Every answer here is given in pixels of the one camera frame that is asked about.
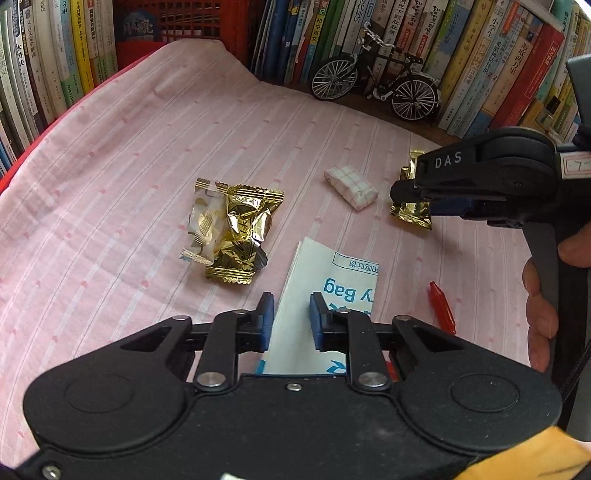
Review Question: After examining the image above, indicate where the white gold candy wrapper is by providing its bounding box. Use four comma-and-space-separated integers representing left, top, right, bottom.
180, 178, 229, 266

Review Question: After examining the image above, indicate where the black toy bicycle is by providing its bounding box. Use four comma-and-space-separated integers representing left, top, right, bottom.
309, 22, 443, 126

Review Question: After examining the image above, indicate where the red plastic crate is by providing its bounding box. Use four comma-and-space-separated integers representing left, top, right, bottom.
112, 0, 265, 70

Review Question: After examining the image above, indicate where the gold foil candy wrapper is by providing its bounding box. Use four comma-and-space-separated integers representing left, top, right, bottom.
205, 183, 286, 287
389, 148, 435, 230

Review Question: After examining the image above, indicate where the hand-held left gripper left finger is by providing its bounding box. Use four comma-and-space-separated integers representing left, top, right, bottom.
117, 292, 278, 393

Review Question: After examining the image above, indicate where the white checkered candy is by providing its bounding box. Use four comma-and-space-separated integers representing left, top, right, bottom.
323, 164, 379, 212

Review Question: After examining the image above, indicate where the pink striped cloth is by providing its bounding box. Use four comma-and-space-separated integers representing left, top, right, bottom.
0, 39, 555, 467

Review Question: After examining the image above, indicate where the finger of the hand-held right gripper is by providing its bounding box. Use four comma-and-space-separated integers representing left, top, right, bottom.
428, 199, 523, 230
390, 141, 483, 204

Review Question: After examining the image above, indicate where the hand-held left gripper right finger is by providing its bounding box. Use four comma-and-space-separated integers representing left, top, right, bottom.
309, 292, 467, 393

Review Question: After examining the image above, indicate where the white bag with blue print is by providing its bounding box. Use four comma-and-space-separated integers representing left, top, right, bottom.
252, 237, 382, 377

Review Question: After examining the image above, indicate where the blue box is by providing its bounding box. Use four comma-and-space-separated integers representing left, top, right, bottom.
115, 8, 163, 45

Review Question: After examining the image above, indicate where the yellow cloth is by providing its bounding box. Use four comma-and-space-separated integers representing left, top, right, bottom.
519, 424, 591, 480

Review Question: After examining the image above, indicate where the row of books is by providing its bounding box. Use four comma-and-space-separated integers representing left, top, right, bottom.
250, 0, 591, 140
0, 0, 120, 177

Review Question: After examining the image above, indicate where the red plastic stick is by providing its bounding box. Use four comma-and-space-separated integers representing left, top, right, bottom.
428, 281, 458, 335

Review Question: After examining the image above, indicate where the person's right hand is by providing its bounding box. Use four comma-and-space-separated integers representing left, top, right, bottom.
522, 225, 591, 374

